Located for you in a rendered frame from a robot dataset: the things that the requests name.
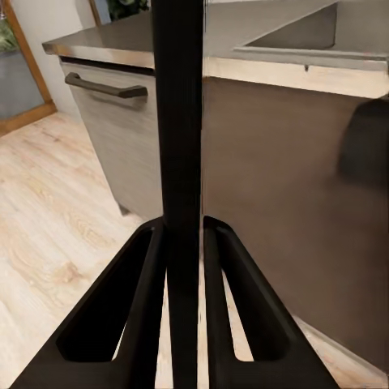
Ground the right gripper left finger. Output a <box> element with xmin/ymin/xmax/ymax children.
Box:
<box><xmin>9</xmin><ymin>216</ymin><xmax>167</xmax><ymax>389</ymax></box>

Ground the poster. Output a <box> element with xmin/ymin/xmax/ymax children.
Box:
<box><xmin>150</xmin><ymin>0</ymin><xmax>204</xmax><ymax>389</ymax></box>

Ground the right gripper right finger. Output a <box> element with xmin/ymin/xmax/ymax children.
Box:
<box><xmin>203</xmin><ymin>216</ymin><xmax>340</xmax><ymax>389</ymax></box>

